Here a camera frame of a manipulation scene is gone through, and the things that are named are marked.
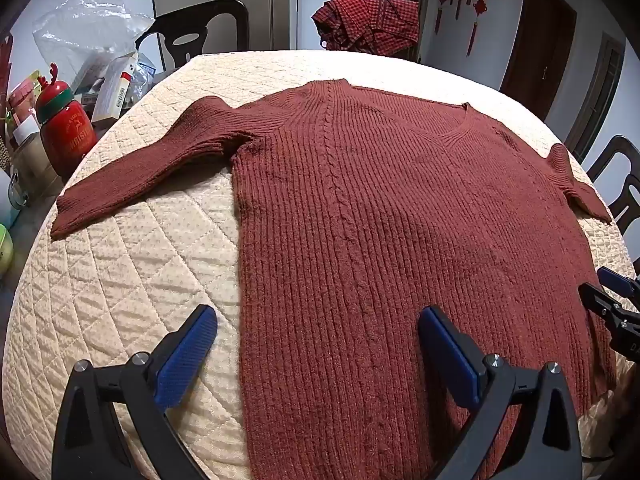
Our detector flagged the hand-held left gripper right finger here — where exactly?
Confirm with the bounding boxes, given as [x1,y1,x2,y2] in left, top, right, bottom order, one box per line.
[418,305,583,480]

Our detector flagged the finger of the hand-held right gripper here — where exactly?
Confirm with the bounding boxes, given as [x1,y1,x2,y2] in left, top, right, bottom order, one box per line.
[578,283,640,324]
[596,266,640,302]

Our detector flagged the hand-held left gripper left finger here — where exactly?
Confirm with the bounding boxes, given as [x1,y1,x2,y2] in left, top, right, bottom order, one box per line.
[51,304,219,480]

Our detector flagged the brown knit sweater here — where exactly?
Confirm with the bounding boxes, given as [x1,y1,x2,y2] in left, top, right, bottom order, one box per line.
[51,77,617,480]

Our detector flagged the beige quilted mat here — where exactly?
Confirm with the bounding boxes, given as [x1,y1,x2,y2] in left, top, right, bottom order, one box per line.
[0,49,640,480]

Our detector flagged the dark wooden chair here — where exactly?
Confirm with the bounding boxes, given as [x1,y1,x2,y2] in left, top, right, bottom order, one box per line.
[585,135,640,238]
[135,0,251,73]

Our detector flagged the dark framed window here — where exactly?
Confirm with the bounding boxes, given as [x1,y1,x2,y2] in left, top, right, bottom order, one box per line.
[565,32,626,161]

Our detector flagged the green round container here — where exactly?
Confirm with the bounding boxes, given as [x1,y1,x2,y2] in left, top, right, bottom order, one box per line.
[0,222,13,276]

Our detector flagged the glass jar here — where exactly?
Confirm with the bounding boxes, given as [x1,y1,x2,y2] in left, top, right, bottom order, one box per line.
[7,132,61,208]

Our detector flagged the dark brown door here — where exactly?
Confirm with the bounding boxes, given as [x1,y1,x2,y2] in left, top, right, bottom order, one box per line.
[500,0,578,121]

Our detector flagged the red reindeer bottle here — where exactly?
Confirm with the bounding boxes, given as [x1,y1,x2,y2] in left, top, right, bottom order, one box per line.
[34,62,98,177]

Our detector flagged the white cardboard box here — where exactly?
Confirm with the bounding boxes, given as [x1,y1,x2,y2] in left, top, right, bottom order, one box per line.
[91,52,138,126]

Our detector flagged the pink box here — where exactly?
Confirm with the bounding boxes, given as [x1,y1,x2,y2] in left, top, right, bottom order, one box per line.
[7,76,43,126]

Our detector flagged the long red knot ornament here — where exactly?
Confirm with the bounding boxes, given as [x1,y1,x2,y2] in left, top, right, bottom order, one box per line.
[467,0,493,58]

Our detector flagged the clear plastic bag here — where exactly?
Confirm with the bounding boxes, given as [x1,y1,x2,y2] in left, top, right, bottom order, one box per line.
[32,0,157,91]

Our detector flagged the red checked shirt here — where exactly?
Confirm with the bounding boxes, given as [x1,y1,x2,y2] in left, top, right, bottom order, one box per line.
[311,0,421,57]

